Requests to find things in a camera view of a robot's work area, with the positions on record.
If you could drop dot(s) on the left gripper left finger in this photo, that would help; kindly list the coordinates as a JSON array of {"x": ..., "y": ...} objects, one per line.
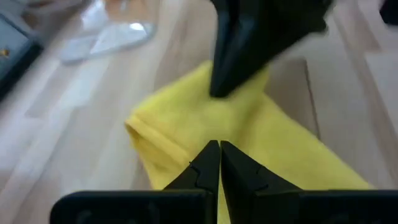
[{"x": 205, "y": 171}]

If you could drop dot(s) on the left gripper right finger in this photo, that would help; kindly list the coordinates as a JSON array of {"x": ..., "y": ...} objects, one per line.
[{"x": 239, "y": 174}]

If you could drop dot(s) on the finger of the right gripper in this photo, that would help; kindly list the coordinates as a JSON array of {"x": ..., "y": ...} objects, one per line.
[
  {"x": 280, "y": 25},
  {"x": 230, "y": 53}
]

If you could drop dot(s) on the yellow microfiber towel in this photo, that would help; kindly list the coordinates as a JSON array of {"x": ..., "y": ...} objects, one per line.
[{"x": 192, "y": 124}]

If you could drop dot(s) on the clear plastic basket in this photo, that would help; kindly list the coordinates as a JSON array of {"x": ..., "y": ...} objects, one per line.
[{"x": 115, "y": 34}]

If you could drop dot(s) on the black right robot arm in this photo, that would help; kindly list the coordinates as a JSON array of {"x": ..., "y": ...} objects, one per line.
[{"x": 390, "y": 11}]

